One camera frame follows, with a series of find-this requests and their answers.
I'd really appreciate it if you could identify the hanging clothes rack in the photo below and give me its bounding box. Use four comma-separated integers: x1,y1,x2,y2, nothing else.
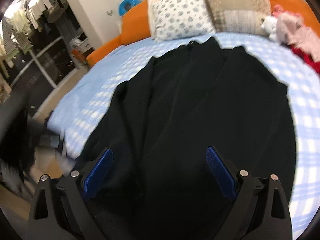
1,0,73,87

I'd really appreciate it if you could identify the pink plush toy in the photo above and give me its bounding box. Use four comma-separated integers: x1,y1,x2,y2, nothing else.
271,4,285,18

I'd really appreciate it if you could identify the white floral pillow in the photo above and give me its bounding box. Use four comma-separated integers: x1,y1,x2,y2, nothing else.
152,0,216,41

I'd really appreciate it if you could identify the orange bed headboard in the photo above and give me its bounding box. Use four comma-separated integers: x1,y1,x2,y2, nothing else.
86,0,319,67

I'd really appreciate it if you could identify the pink garment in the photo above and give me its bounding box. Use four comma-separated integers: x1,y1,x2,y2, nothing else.
276,12,319,62

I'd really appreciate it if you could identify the black sweater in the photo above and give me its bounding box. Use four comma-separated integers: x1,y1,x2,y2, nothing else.
78,38,296,239

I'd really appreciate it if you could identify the white plush toy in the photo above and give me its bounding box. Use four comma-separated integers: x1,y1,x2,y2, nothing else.
260,16,280,43

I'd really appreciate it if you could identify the red garment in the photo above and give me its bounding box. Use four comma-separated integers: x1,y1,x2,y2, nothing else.
290,46,320,74

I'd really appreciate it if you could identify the beige striped pillow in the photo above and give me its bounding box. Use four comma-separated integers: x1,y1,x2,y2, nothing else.
206,0,271,36

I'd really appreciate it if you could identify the blue plaid bed sheet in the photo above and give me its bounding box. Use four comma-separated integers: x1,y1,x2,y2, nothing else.
47,33,319,239

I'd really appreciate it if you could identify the blue round wall object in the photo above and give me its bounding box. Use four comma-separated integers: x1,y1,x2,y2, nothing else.
118,0,141,16

